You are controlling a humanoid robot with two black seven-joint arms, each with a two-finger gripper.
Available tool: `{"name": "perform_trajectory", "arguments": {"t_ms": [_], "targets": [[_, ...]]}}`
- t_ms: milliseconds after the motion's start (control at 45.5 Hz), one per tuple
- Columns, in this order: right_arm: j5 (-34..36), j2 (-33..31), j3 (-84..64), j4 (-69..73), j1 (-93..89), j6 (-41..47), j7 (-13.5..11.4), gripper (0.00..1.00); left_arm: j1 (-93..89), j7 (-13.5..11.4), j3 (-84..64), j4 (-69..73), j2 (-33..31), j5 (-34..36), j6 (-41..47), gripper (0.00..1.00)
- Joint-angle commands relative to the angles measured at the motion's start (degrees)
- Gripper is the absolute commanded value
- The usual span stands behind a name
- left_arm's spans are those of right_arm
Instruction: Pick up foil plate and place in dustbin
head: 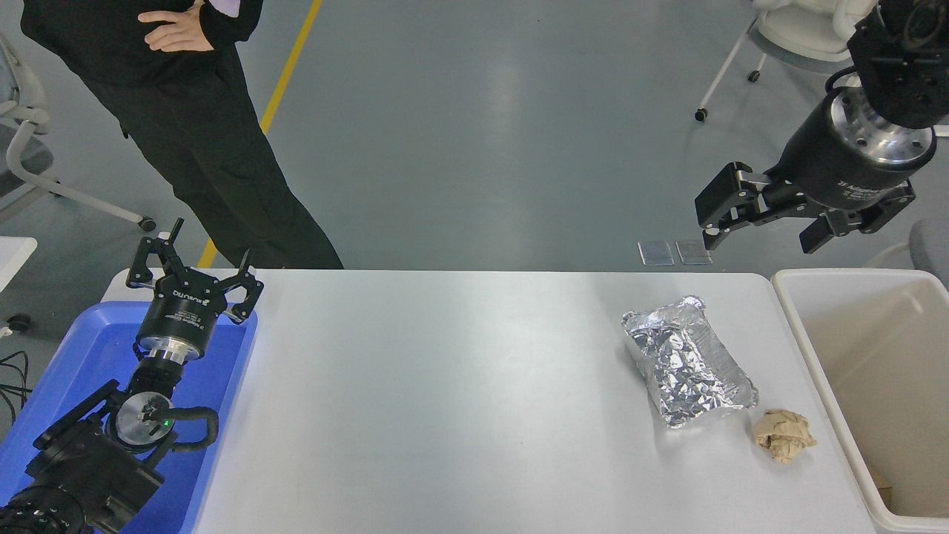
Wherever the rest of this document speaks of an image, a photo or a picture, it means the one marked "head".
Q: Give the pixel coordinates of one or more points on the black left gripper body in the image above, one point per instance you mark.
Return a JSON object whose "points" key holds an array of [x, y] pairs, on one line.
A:
{"points": [[182, 311]]}

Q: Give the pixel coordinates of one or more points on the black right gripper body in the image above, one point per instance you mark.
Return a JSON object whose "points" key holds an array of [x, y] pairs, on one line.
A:
{"points": [[823, 170]]}

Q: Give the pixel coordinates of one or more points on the silver foil plate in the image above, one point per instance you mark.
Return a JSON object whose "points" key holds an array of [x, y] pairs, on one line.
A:
{"points": [[686, 363]]}

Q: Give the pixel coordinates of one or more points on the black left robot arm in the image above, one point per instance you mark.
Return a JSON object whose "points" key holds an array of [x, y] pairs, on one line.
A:
{"points": [[74, 460]]}

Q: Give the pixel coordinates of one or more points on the clear square floor plate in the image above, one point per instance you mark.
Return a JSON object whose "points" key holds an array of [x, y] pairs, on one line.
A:
{"points": [[694, 252], [656, 254]]}

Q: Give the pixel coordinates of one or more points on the person's hand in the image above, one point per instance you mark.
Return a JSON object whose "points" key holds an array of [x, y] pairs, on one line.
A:
{"points": [[182, 33]]}

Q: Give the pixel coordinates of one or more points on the grey office chair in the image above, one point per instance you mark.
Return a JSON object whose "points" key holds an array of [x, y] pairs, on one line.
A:
{"points": [[81, 199]]}

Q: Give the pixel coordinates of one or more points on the blue plastic tray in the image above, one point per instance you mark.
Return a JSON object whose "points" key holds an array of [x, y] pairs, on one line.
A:
{"points": [[89, 348]]}

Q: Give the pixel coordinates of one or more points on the person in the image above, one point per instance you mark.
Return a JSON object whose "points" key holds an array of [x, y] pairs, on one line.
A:
{"points": [[207, 148]]}

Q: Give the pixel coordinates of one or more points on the large pale plastic bin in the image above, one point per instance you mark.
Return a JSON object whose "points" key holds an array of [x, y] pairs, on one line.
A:
{"points": [[852, 356]]}

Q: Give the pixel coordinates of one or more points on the small white side table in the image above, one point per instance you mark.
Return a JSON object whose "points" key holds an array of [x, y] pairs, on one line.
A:
{"points": [[13, 259]]}

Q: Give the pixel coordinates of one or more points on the white wheeled chair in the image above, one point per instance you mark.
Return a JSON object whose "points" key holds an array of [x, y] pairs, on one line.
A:
{"points": [[801, 30]]}

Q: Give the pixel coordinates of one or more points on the black caster wheel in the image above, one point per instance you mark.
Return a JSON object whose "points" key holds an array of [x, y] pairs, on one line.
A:
{"points": [[19, 322]]}

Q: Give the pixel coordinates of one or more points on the crumpled tan paper ball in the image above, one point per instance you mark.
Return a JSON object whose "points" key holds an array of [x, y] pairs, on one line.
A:
{"points": [[784, 436]]}

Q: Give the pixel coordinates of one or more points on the tan paper scrap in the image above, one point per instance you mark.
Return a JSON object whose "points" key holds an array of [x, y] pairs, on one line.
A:
{"points": [[882, 483]]}

